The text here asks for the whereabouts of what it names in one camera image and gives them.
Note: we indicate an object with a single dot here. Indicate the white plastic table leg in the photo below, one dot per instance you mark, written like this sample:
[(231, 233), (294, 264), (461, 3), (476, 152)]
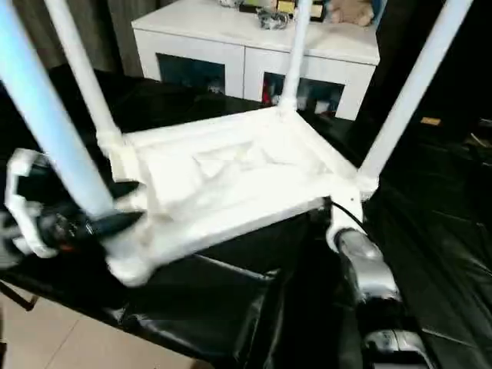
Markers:
[(84, 69), (50, 115), (415, 84), (296, 57)]

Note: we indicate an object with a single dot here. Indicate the grey-green curtain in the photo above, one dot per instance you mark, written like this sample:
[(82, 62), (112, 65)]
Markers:
[(123, 34)]

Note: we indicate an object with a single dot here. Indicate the white cabinet with glass doors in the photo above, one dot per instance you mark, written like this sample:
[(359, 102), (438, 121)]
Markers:
[(200, 42)]

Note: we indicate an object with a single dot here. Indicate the black and white bundle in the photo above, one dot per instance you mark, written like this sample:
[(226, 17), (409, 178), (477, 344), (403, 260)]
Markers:
[(272, 20)]

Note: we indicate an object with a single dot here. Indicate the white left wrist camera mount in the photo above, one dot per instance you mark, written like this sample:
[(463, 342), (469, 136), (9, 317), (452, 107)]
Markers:
[(21, 215)]

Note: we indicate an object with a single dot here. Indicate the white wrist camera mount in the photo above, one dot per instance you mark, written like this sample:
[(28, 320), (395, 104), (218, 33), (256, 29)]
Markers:
[(21, 215), (348, 209)]

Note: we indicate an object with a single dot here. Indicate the white plastic bottle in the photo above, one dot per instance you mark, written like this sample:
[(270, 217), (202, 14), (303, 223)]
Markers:
[(320, 105)]

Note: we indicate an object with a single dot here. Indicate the black tripod stand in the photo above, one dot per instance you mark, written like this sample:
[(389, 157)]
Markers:
[(21, 298)]

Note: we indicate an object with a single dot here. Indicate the black mat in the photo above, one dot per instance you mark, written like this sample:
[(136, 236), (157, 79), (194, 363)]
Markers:
[(423, 250)]

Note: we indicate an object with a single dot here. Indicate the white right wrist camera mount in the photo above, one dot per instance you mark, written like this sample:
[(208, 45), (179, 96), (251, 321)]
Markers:
[(348, 209)]

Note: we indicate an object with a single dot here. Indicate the small yellow label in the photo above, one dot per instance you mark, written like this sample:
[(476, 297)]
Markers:
[(430, 121)]

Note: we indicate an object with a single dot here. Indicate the white plastic table top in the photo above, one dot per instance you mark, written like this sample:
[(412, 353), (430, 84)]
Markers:
[(230, 177)]

